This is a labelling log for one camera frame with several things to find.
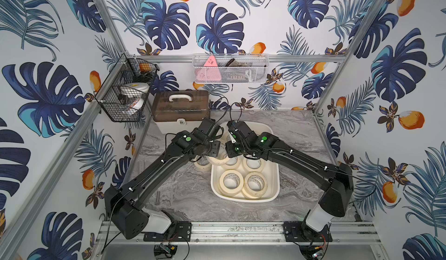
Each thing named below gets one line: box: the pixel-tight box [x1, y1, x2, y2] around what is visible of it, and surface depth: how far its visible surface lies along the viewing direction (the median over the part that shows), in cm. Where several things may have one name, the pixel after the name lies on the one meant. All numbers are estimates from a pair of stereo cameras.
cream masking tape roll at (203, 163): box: [193, 155, 212, 171], surface depth 92 cm
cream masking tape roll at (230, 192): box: [218, 170, 244, 197], surface depth 83 cm
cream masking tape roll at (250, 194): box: [242, 171, 268, 200], surface depth 83 cm
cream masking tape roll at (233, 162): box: [223, 154, 243, 169], surface depth 94 cm
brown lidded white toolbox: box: [151, 89, 211, 135], surface depth 99 cm
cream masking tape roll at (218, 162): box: [206, 156, 231, 166], surface depth 75 cm
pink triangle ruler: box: [194, 55, 222, 82], surface depth 92 cm
